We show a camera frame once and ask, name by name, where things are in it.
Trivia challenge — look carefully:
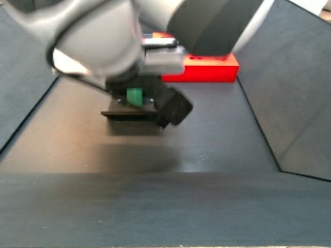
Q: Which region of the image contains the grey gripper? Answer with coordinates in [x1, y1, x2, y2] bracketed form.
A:
[52, 37, 193, 129]

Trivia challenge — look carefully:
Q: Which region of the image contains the green cylinder peg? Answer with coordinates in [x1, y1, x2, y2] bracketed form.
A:
[127, 88, 145, 107]

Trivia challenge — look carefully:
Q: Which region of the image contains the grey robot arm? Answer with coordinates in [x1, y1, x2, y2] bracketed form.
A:
[0, 0, 274, 127]

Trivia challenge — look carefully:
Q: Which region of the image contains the red shape sorter board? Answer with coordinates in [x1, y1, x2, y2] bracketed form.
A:
[162, 53, 239, 82]

